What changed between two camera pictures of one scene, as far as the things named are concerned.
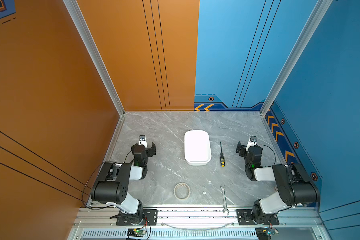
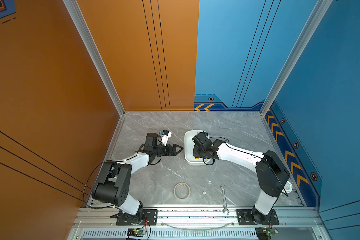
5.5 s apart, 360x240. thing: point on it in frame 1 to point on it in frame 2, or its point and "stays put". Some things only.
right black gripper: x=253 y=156 to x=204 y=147
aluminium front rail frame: x=102 y=224 stays put
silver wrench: x=223 y=187 stays put
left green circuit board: x=136 y=232 stays put
